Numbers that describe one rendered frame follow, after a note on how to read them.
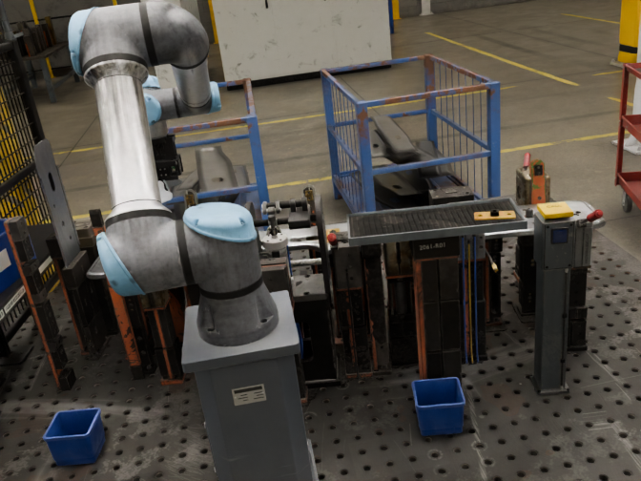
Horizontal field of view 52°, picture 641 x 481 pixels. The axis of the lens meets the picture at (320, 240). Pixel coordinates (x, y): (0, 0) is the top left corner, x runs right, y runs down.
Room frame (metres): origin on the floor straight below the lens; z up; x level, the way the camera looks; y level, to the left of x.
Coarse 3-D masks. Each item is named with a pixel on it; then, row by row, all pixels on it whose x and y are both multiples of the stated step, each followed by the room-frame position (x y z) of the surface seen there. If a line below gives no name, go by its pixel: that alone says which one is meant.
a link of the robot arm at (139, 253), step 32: (96, 32) 1.24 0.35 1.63; (128, 32) 1.25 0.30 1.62; (96, 64) 1.21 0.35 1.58; (128, 64) 1.22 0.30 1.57; (96, 96) 1.21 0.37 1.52; (128, 96) 1.19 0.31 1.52; (128, 128) 1.16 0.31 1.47; (128, 160) 1.12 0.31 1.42; (128, 192) 1.09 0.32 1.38; (128, 224) 1.04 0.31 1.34; (160, 224) 1.05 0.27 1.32; (128, 256) 1.01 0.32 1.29; (160, 256) 1.01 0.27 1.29; (128, 288) 1.00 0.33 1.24; (160, 288) 1.02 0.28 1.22
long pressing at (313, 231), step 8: (568, 200) 1.71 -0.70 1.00; (576, 200) 1.69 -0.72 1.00; (520, 208) 1.69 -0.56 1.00; (536, 208) 1.67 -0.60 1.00; (576, 208) 1.64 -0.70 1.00; (584, 208) 1.63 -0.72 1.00; (592, 208) 1.63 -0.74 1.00; (328, 224) 1.75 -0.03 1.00; (336, 224) 1.73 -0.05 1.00; (344, 224) 1.73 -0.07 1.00; (528, 224) 1.57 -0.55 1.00; (600, 224) 1.53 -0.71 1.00; (264, 232) 1.74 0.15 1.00; (288, 232) 1.72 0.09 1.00; (296, 232) 1.71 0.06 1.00; (304, 232) 1.71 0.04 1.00; (312, 232) 1.70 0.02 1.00; (496, 232) 1.54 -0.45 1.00; (504, 232) 1.54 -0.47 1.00; (512, 232) 1.54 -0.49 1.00; (520, 232) 1.54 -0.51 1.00; (528, 232) 1.54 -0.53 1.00; (288, 240) 1.66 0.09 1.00; (312, 240) 1.64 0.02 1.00; (264, 248) 1.63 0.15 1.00; (296, 248) 1.62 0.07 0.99; (304, 248) 1.62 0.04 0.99; (312, 248) 1.61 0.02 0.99; (328, 248) 1.57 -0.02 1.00; (360, 248) 1.56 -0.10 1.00; (96, 264) 1.66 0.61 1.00; (88, 272) 1.61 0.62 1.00; (96, 272) 1.60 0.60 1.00
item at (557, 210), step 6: (540, 204) 1.32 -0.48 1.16; (546, 204) 1.32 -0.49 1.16; (552, 204) 1.31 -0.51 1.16; (558, 204) 1.31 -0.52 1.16; (564, 204) 1.31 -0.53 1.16; (540, 210) 1.30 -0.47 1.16; (546, 210) 1.29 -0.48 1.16; (552, 210) 1.28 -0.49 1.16; (558, 210) 1.28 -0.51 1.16; (564, 210) 1.28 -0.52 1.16; (570, 210) 1.27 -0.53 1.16; (546, 216) 1.27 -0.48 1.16; (552, 216) 1.27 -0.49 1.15; (558, 216) 1.27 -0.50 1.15; (564, 216) 1.27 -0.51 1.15; (570, 216) 1.26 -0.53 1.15
